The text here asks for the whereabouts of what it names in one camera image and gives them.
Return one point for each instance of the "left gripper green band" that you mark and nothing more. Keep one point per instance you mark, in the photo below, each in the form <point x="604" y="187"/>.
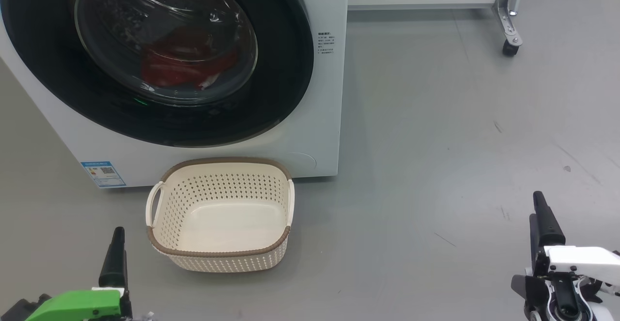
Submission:
<point x="77" y="306"/>

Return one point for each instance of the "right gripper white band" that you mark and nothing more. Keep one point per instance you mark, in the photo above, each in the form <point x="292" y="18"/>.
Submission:
<point x="576" y="263"/>

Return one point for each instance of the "red clothing item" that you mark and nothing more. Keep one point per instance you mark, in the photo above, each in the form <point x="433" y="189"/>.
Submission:
<point x="179" y="64"/>

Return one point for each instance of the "round black washing machine door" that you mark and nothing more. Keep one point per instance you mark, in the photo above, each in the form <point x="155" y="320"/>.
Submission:
<point x="281" y="69"/>

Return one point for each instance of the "cream perforated laundry basket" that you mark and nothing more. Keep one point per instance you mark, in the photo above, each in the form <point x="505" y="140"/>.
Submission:
<point x="227" y="224"/>

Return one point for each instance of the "white front-load washing machine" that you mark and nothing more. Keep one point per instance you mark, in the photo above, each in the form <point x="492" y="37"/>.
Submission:
<point x="315" y="117"/>

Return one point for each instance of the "blue energy label sticker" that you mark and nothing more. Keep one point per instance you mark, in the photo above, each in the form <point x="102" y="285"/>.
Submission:
<point x="103" y="174"/>

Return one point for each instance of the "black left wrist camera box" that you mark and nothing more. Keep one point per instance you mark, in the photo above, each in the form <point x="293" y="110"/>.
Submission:
<point x="19" y="311"/>

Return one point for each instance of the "metal caster bracket with wheel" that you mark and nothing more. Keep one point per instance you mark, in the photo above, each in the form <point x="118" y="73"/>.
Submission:
<point x="508" y="30"/>

